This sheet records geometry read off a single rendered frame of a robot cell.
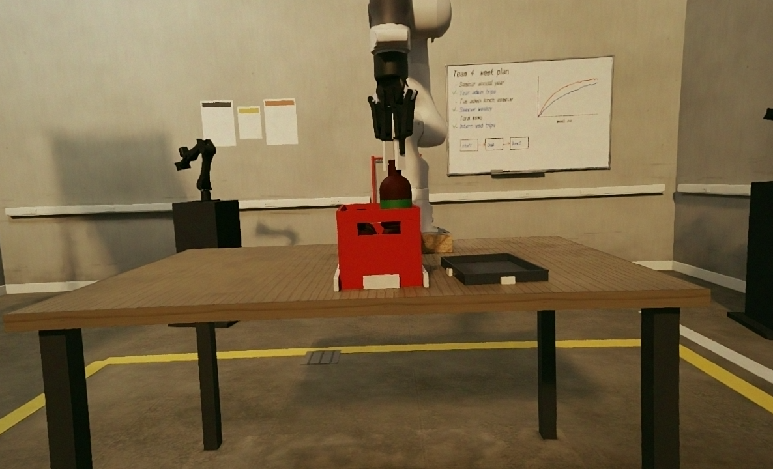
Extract red divided crate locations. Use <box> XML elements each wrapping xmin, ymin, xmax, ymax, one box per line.
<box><xmin>336</xmin><ymin>203</ymin><xmax>422</xmax><ymax>290</ymax></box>

